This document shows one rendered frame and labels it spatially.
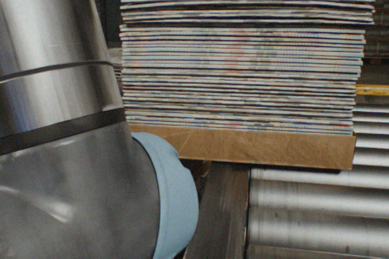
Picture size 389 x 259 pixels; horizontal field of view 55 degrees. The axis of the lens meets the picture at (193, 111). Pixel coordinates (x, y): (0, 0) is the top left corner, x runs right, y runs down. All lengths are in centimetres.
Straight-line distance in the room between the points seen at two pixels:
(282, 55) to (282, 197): 16
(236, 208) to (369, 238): 12
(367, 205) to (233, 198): 15
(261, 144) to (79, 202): 34
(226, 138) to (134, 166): 30
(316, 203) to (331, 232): 6
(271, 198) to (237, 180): 4
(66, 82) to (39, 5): 3
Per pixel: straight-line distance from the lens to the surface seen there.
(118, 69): 113
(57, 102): 16
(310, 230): 39
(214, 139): 47
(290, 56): 45
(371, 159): 58
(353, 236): 40
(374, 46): 669
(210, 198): 41
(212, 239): 35
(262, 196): 44
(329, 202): 45
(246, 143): 47
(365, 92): 92
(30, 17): 17
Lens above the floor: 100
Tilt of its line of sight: 16 degrees down
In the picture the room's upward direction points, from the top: straight up
